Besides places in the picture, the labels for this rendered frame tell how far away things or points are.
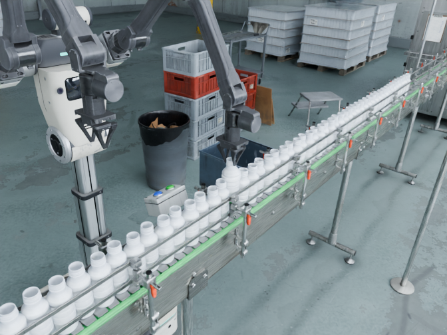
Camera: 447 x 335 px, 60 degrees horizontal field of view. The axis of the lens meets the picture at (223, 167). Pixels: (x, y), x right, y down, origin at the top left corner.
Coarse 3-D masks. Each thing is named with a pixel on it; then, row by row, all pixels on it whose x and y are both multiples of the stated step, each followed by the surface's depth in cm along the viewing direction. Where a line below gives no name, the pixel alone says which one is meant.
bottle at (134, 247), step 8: (136, 232) 111; (128, 240) 108; (136, 240) 109; (128, 248) 110; (136, 248) 110; (128, 256) 109; (136, 256) 110; (144, 256) 113; (144, 264) 114; (128, 272) 113
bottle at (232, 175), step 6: (228, 162) 138; (228, 168) 139; (234, 168) 140; (222, 174) 142; (228, 174) 139; (234, 174) 139; (240, 174) 142; (228, 180) 140; (234, 180) 140; (228, 186) 141; (234, 186) 141; (234, 192) 143
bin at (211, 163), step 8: (240, 136) 228; (216, 144) 219; (248, 144) 225; (256, 144) 222; (200, 152) 209; (208, 152) 215; (216, 152) 221; (224, 152) 228; (248, 152) 228; (256, 152) 224; (200, 160) 211; (208, 160) 207; (216, 160) 203; (240, 160) 234; (248, 160) 230; (200, 168) 214; (208, 168) 209; (216, 168) 205; (200, 176) 216; (208, 176) 212; (216, 176) 208; (200, 184) 219; (208, 184) 214
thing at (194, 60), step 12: (168, 48) 376; (192, 48) 409; (204, 48) 412; (228, 48) 397; (168, 60) 371; (180, 60) 363; (192, 60) 355; (204, 60) 368; (180, 72) 368; (192, 72) 361; (204, 72) 372
